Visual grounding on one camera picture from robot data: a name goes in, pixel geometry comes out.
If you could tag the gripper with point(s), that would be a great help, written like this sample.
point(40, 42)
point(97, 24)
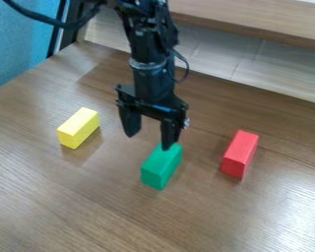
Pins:
point(152, 93)

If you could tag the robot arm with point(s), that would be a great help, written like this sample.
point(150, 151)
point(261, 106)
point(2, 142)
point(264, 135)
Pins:
point(147, 32)

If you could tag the yellow block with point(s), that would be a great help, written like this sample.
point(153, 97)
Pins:
point(78, 127)

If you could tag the red block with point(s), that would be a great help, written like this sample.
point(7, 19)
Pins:
point(239, 153)

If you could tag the green block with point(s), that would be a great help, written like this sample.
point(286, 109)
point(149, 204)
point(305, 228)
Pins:
point(161, 166)

